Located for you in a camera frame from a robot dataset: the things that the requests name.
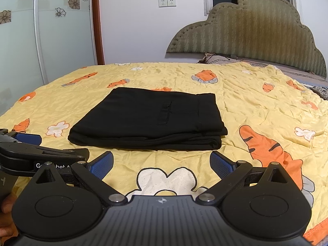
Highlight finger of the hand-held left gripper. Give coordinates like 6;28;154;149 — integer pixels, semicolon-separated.
0;129;43;148
36;147;91;162

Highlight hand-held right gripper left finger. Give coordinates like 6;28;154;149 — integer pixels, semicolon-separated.
33;151;128;206

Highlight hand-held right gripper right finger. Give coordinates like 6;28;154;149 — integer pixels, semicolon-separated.
195;151;293;206

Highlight black pants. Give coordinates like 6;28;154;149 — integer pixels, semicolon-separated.
68;87;228;151

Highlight person's left hand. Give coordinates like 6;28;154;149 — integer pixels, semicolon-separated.
0;193;19;238

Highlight yellow carrot print blanket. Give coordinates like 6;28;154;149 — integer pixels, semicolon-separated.
0;62;328;246

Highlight floral frosted wardrobe door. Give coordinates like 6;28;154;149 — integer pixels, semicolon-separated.
0;0;43;114
34;0;99;85

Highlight grey patterned cloth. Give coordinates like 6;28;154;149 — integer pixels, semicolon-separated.
309;85;328;101

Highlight olive padded headboard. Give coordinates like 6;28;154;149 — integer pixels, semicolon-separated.
166;0;327;80

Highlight brown wooden wardrobe frame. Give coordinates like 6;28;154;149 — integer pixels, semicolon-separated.
91;0;106;66

